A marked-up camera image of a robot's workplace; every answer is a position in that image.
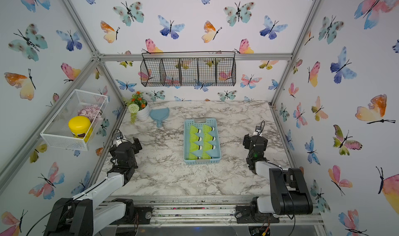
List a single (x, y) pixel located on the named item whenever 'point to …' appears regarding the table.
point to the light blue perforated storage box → (201, 143)
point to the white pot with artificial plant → (138, 106)
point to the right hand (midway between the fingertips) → (257, 134)
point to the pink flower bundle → (93, 112)
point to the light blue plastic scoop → (159, 114)
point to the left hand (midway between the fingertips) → (127, 140)
